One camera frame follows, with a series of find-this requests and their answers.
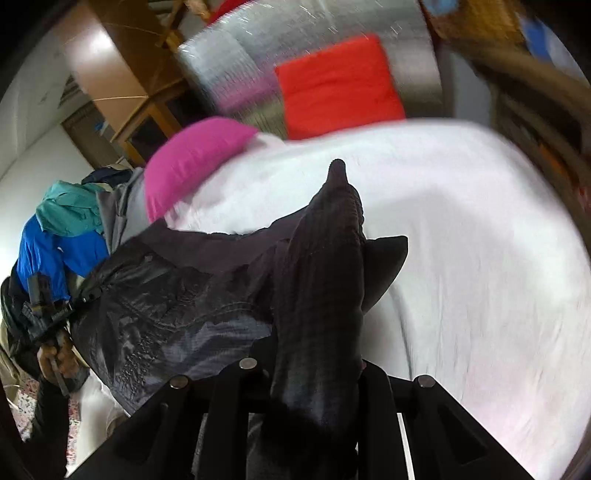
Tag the wooden cabinet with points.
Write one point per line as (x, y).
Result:
(124, 46)

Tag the red blanket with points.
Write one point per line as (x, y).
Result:
(226, 9)

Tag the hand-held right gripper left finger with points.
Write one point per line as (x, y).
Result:
(231, 392)

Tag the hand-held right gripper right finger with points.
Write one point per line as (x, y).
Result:
(378, 397)

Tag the beige sofa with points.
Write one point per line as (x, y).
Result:
(7, 360)

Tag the pink pillow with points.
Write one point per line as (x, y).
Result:
(194, 157)

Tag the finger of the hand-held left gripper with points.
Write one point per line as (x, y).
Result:
(85, 301)

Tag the grey coat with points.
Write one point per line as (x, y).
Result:
(120, 207)

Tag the person's left hand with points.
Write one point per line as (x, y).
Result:
(69, 360)

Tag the black quilted jacket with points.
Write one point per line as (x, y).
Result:
(207, 300)

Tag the floral patterned cloth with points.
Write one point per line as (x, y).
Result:
(27, 406)

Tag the white blanket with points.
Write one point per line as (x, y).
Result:
(461, 230)

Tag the teal jacket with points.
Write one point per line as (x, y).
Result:
(69, 207)

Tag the silver foil insulation mat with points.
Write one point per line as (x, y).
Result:
(221, 60)

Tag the blue jacket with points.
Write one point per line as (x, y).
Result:
(51, 249)

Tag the red pillow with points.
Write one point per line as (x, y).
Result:
(337, 87)

